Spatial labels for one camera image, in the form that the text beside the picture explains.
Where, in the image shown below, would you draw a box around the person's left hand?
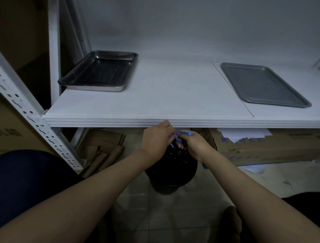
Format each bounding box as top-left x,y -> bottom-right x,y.
139,120 -> 177,161

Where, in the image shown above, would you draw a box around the person's right hand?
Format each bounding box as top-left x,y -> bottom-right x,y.
175,130 -> 217,163

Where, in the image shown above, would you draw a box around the blue plastic tool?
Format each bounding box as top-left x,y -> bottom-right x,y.
170,130 -> 194,149

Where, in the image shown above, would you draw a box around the person's left forearm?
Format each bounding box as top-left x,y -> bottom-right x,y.
0,148 -> 150,243

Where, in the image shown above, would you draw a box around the person's right forearm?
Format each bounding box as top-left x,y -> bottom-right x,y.
200,150 -> 320,243

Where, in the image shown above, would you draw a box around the white shelf board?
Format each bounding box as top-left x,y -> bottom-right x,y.
42,58 -> 320,129

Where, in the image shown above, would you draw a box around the black round bucket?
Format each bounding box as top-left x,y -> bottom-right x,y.
144,143 -> 198,195

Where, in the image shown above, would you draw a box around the white paper sheets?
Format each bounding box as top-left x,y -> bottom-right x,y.
216,128 -> 273,144

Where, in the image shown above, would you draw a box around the folded brown cardboard pieces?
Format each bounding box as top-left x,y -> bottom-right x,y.
76,129 -> 126,179

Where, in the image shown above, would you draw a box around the long cardboard box blue print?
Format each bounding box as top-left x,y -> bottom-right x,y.
208,128 -> 320,167

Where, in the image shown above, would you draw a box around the deep black metal tray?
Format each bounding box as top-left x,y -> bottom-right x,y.
58,50 -> 139,92

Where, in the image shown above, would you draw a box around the flat grey metal tray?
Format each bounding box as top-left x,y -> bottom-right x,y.
220,62 -> 312,108

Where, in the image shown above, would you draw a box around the white plain rack upright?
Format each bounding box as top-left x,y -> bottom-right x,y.
48,0 -> 61,106

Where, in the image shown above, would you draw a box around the person's right leg black trousers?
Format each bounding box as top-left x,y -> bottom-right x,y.
281,191 -> 320,233

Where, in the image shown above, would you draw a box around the person's left leg blue trousers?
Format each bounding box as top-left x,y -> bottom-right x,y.
0,149 -> 84,229

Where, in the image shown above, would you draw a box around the white perforated rack upright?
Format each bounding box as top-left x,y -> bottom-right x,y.
0,52 -> 84,170

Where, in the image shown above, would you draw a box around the large brown cardboard box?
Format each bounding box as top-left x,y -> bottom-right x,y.
0,95 -> 54,156

